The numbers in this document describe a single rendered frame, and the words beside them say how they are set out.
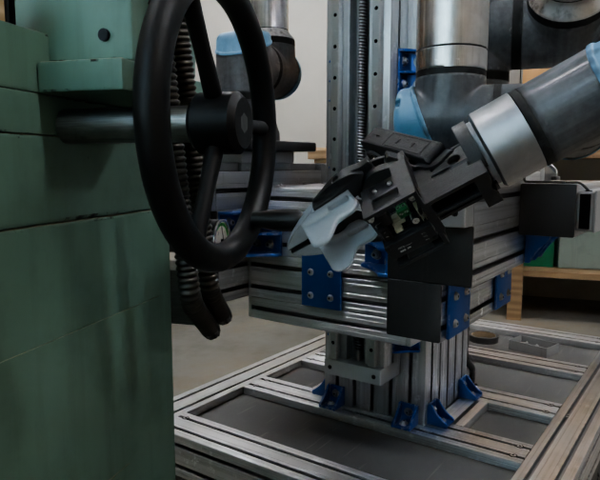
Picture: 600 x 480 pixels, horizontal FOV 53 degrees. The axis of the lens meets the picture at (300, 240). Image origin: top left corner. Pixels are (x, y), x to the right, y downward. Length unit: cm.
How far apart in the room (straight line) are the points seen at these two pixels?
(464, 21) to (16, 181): 47
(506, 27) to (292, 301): 61
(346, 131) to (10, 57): 75
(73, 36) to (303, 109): 339
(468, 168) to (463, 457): 82
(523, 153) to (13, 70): 47
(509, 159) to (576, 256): 279
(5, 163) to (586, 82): 51
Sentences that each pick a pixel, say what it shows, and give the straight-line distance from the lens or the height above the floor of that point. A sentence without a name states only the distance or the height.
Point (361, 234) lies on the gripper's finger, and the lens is 61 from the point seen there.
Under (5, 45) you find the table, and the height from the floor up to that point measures 88.
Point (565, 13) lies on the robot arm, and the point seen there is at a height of 98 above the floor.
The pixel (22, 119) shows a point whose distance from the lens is 64.
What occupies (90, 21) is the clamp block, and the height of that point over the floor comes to 91.
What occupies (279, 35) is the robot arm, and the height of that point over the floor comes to 105.
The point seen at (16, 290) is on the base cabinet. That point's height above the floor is 65.
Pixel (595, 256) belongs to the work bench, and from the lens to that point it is 335.
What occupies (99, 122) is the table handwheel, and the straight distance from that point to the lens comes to 64.
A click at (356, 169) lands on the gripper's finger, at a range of 58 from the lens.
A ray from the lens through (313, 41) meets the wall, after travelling 404.
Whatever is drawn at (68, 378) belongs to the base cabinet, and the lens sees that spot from 71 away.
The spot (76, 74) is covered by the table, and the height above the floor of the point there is 86.
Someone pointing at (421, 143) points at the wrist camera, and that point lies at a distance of 59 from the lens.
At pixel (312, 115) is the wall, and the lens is 397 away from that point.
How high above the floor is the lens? 77
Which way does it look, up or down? 7 degrees down
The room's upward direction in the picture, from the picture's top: straight up
